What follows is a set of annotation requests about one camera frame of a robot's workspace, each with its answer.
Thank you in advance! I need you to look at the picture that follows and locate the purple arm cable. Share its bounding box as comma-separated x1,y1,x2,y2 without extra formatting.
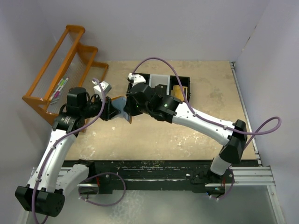
31,78,106,224
132,57,282,150

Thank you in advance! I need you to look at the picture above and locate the orange wooden tiered rack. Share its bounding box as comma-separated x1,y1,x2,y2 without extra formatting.
22,25,109,125

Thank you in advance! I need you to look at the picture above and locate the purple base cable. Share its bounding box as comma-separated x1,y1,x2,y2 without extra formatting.
78,171,127,206

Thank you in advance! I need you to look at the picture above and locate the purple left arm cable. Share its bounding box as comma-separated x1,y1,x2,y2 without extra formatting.
31,78,106,224

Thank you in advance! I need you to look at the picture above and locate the black three-compartment organizer box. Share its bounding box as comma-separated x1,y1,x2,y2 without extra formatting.
128,73,179,95

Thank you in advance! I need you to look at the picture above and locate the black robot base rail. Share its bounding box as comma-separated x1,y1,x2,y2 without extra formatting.
63,160,235,196

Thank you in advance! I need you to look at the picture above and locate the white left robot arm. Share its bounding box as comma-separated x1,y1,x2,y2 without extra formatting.
15,84,126,218

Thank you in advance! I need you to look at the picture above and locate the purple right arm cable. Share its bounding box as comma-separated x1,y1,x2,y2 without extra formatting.
132,57,282,150

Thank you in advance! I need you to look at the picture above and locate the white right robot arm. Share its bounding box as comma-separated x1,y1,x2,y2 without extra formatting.
124,83,247,182

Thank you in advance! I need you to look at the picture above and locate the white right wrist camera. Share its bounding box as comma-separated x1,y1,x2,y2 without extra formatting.
128,73,146,87

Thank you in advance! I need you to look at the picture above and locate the black item in box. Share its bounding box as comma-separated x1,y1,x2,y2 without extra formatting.
154,84,167,96

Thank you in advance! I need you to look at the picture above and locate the yellow leather card holder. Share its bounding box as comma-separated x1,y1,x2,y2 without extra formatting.
112,96,132,124

